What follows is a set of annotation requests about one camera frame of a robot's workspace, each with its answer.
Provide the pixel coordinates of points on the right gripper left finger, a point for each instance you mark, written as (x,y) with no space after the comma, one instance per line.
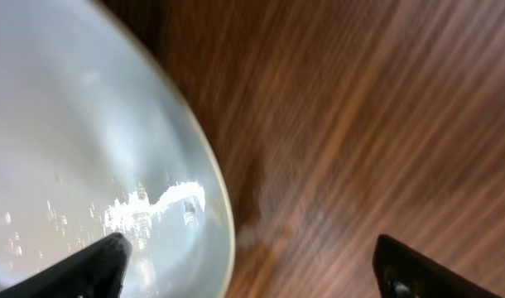
(96,271)

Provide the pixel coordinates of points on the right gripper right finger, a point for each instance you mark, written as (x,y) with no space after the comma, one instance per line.
(401,271)

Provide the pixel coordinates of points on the white plate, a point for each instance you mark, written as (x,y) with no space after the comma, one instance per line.
(96,139)

